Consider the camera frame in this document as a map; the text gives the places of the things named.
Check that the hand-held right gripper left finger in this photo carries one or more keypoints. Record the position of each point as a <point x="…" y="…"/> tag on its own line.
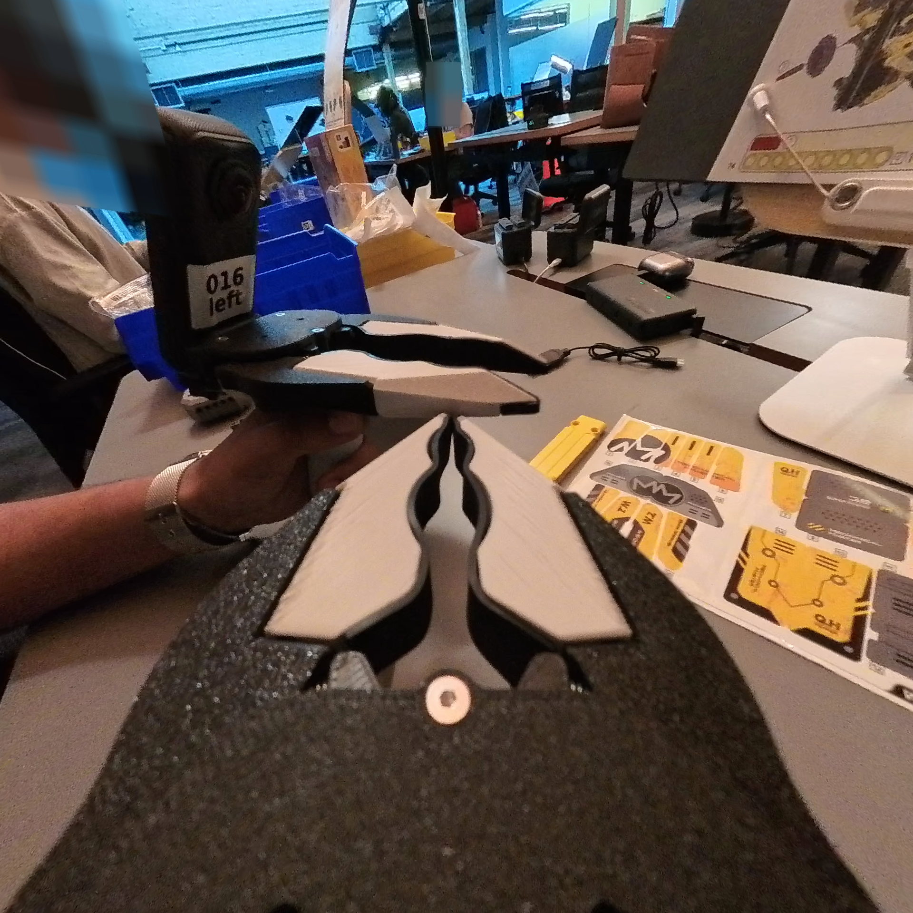
<point x="342" y="563"/>

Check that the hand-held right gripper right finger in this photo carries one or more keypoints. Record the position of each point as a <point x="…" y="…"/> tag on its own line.
<point x="549" y="563"/>

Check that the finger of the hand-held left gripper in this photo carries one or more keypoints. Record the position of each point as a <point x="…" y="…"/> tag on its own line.
<point x="421" y="334"/>
<point x="442" y="389"/>

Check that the person's left forearm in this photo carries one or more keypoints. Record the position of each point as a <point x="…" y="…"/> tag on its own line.
<point x="71" y="549"/>

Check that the person's left hand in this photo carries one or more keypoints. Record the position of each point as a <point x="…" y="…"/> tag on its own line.
<point x="264" y="478"/>

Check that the yellow storage bin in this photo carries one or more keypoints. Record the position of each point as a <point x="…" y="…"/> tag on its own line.
<point x="399" y="257"/>

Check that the yellow plastic toy piece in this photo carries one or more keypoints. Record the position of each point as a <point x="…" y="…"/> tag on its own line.
<point x="567" y="449"/>

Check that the clear plastic bag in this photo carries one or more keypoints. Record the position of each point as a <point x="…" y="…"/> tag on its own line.
<point x="385" y="207"/>
<point x="121" y="296"/>

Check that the blue storage bin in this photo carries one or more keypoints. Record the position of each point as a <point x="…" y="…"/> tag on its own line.
<point x="314" y="278"/>

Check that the black battery charger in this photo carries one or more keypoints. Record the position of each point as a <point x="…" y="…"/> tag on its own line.
<point x="515" y="239"/>
<point x="570" y="235"/>

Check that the beige trouser leg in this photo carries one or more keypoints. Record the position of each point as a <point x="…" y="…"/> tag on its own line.
<point x="64" y="271"/>

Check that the silver wristwatch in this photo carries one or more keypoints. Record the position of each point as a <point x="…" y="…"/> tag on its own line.
<point x="171" y="506"/>

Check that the black power bank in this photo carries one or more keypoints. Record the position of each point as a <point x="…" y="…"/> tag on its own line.
<point x="638" y="307"/>

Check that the yellow grey sticker sheet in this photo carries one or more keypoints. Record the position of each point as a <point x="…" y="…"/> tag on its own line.
<point x="777" y="542"/>

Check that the wooden office desk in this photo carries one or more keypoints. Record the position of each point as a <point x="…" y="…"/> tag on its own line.
<point x="542" y="135"/>

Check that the grey earbuds case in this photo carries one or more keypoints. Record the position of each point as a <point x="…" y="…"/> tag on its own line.
<point x="667" y="265"/>

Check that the black computer monitor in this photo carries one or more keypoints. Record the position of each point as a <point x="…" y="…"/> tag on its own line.
<point x="541" y="100"/>
<point x="588" y="89"/>

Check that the black desk mat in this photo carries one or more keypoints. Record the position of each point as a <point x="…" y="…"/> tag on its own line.
<point x="749" y="314"/>

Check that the round black stand base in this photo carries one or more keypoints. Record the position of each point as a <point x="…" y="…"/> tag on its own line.
<point x="720" y="221"/>

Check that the brown cardboard box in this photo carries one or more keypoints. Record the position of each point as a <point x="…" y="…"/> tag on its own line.
<point x="635" y="71"/>

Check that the black display panel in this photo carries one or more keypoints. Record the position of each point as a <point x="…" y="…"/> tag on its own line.
<point x="699" y="85"/>

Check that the white page holder clip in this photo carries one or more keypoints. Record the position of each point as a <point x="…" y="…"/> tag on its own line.
<point x="867" y="203"/>

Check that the toy instruction booklet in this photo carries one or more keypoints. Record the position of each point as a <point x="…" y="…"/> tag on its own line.
<point x="820" y="71"/>

